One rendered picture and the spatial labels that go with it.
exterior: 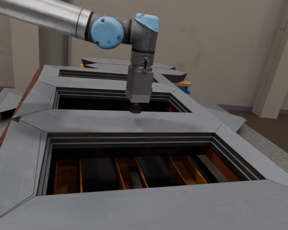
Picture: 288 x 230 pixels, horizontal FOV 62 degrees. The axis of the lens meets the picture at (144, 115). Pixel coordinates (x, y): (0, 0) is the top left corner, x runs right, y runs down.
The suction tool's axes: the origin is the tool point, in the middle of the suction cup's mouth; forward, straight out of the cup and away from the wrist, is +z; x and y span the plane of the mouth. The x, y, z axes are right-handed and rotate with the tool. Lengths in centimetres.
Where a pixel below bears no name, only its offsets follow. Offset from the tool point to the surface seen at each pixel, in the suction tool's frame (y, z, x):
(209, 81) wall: 233, 48, -189
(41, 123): -2.2, 3.8, 30.3
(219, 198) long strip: -40.9, 3.7, -8.9
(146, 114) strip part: 5.9, 3.8, -6.5
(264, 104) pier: 195, 69, -270
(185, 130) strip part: -8.0, 3.8, -16.8
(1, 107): 46, 18, 51
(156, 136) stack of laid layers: -9.2, 5.2, -5.5
